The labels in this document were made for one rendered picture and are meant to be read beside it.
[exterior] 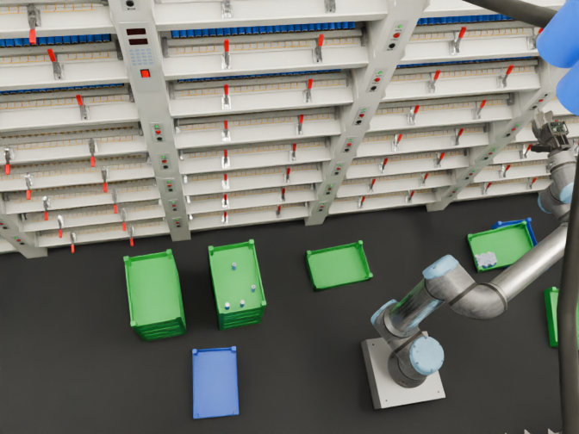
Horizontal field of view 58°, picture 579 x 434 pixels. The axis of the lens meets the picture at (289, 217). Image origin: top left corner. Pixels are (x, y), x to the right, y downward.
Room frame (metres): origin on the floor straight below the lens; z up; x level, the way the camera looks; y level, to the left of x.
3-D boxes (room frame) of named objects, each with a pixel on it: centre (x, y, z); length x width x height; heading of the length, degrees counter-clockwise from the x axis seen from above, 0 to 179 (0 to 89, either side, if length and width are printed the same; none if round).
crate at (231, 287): (0.61, 0.14, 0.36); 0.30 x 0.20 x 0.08; 28
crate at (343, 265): (0.92, -0.31, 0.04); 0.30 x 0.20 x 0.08; 119
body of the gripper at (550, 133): (1.26, -0.84, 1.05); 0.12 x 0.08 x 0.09; 25
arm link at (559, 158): (1.19, -0.88, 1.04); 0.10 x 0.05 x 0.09; 115
